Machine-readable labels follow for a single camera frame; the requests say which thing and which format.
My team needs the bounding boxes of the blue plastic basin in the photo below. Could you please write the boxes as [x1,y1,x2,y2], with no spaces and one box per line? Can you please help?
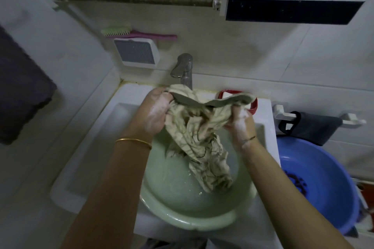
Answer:
[276,136,360,236]

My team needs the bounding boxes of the dark grey cloth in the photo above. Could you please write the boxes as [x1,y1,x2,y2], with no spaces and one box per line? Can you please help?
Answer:
[277,111,343,147]

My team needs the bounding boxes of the person's grey patterned shirt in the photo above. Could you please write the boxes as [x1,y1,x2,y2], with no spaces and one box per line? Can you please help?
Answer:
[140,237,246,249]

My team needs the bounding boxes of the light green plastic basin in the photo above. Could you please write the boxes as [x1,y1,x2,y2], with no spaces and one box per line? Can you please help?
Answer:
[139,128,258,232]

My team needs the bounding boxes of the red bucket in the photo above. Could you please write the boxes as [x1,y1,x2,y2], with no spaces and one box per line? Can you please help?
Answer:
[355,180,374,238]

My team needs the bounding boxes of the green and pink scrub brush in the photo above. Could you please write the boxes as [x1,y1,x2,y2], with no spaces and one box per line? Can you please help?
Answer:
[101,25,178,41]

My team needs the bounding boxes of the person's left forearm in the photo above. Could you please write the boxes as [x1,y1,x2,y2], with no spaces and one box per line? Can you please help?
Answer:
[60,138,152,249]

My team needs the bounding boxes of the cream leaf-patterned clothes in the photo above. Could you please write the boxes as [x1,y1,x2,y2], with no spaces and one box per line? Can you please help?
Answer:
[163,84,255,194]

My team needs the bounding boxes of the person's right forearm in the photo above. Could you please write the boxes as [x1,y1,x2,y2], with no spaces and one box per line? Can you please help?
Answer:
[241,138,356,249]

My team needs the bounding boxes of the white wall box grey ribbed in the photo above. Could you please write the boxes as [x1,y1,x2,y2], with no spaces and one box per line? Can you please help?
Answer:
[113,37,161,68]

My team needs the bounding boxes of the metal faucet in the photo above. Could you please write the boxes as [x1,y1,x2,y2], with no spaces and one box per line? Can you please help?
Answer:
[170,53,194,90]

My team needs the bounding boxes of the red soap dish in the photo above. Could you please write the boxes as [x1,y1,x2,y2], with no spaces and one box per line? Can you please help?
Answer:
[216,89,259,116]

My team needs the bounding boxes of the gold bangle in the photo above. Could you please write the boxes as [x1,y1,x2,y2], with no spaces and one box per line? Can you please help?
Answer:
[114,138,153,151]

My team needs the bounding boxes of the white ceramic sink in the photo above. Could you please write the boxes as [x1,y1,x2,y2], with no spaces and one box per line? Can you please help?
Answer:
[49,81,284,249]

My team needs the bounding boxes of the person's right hand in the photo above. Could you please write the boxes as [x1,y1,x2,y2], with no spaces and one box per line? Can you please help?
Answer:
[224,103,257,153]

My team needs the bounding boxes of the dark purple towel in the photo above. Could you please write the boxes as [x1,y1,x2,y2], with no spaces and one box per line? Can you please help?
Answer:
[0,25,58,146]

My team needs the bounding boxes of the person's left hand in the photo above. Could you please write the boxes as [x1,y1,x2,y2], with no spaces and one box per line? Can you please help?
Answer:
[124,87,175,143]

